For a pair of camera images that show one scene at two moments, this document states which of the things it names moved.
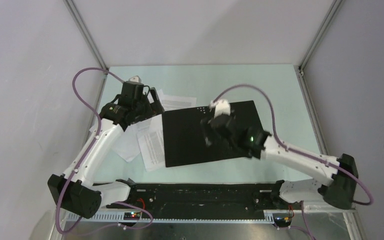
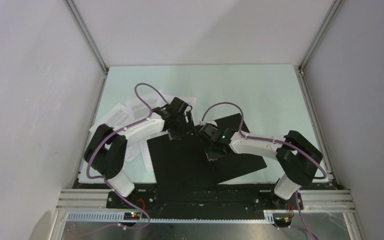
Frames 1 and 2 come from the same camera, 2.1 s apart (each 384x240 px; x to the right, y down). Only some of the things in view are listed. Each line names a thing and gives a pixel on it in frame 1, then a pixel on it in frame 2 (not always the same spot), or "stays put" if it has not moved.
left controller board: [132, 216] stays put
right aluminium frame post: [318, 37] stays put
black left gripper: [155, 105] → [188, 128]
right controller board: [282, 222] stays put
